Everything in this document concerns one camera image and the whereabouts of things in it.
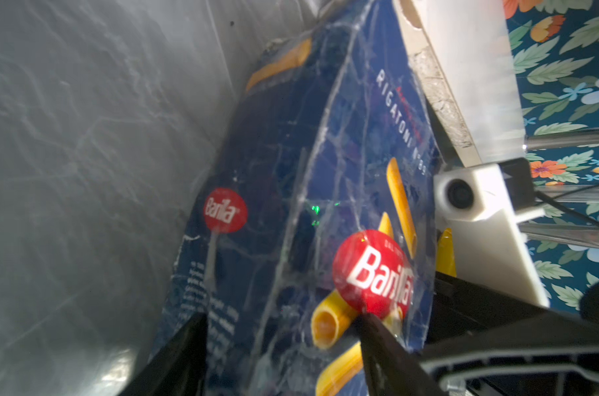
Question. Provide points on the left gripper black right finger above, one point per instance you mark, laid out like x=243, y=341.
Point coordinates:
x=389, y=368

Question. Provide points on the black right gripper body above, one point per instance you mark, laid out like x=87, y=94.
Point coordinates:
x=492, y=344

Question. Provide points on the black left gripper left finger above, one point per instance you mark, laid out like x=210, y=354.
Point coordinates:
x=180, y=366

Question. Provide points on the blue Barilla pasta bag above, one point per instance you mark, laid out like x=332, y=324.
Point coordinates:
x=318, y=209

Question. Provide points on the yellow spaghetti bag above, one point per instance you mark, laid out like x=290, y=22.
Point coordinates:
x=445, y=260

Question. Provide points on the white two-tier shelf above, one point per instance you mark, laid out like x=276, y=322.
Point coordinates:
x=521, y=69

